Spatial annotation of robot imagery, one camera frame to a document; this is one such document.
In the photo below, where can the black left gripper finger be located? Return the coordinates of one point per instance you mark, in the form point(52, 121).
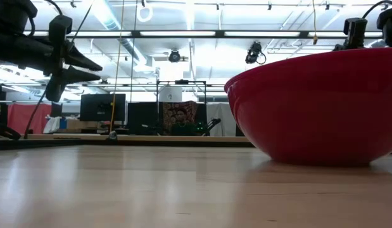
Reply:
point(83, 60)
point(81, 76)

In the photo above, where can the large red plastic bowl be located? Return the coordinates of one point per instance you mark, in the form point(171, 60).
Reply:
point(316, 107)

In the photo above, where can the black background robot arm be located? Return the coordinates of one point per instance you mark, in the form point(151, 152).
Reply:
point(211, 123)

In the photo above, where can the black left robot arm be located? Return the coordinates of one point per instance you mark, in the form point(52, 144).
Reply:
point(10, 14)

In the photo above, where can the black monitor screen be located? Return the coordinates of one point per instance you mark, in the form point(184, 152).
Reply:
point(102, 107)

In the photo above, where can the brown cardboard box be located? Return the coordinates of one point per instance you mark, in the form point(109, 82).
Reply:
point(80, 124)

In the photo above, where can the blue box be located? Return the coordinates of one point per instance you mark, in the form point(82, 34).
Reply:
point(63, 123)

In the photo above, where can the white plastic bag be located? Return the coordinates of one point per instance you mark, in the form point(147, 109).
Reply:
point(52, 125)

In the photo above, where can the red fabric curtain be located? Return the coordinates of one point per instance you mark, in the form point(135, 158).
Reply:
point(28, 117)

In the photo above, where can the black partition panel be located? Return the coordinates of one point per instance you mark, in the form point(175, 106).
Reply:
point(142, 118)

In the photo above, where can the white cylinder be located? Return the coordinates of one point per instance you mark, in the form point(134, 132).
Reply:
point(170, 94)

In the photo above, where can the black ceiling spotlight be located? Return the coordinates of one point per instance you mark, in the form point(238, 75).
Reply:
point(174, 56)

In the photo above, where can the patterned red tapestry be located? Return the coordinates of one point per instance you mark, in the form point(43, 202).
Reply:
point(170, 111)

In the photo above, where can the person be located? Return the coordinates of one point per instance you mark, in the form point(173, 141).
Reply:
point(182, 123)

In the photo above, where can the white hanging cloth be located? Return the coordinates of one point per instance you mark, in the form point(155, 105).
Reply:
point(219, 118)

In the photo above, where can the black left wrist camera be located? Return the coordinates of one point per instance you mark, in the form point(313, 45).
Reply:
point(60, 23)

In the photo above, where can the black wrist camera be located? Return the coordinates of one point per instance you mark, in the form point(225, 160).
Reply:
point(355, 31)
point(60, 23)

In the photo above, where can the black overhead frame bar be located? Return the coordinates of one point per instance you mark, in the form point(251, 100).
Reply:
point(183, 33)

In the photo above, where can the black overhead camera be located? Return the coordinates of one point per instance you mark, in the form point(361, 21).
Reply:
point(254, 52)

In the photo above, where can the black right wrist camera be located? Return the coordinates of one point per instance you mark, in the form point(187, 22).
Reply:
point(355, 31)

